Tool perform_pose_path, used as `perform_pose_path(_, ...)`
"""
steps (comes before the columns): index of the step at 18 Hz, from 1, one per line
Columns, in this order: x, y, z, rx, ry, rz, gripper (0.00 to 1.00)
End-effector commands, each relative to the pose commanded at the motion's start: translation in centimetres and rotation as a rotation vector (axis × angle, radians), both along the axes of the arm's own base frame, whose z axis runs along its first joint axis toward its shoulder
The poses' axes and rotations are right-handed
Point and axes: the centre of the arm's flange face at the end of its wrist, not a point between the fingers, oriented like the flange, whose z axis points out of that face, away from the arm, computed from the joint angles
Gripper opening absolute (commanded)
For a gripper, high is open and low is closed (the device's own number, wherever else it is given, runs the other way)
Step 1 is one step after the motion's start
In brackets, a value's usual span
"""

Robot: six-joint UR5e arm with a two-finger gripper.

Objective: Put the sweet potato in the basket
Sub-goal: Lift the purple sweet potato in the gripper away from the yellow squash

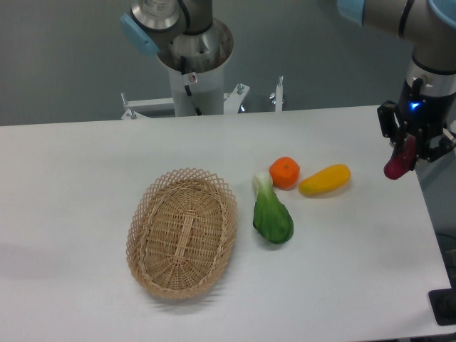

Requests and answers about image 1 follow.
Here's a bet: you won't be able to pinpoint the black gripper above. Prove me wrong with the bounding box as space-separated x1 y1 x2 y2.
377 81 455 168

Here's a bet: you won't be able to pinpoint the purple sweet potato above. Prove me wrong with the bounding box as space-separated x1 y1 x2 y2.
383 136 416 180

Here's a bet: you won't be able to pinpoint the silver robot base joint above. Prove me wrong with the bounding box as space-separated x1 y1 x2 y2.
120 0 234 74

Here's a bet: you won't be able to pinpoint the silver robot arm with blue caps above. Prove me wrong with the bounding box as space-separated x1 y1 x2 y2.
337 1 455 180

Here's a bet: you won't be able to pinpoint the oval woven wicker basket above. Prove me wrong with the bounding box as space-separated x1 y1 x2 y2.
126 168 237 300

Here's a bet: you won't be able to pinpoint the yellow mango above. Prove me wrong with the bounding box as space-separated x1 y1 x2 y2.
299 164 351 196

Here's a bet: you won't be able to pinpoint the orange tangerine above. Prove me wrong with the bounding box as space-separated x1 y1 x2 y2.
269 157 301 190

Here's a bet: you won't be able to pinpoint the green bok choy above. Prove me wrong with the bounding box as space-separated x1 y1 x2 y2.
252 171 294 244

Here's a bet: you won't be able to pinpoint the black device at table edge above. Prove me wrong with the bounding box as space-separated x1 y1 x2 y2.
428 289 455 326

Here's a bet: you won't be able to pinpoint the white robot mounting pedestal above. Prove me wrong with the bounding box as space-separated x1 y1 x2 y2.
167 66 224 117

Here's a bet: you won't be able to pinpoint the black cable on pedestal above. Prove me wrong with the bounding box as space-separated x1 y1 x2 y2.
179 56 203 117

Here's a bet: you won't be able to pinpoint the white clamp bracket frame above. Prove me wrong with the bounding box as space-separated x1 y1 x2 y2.
120 75 286 120

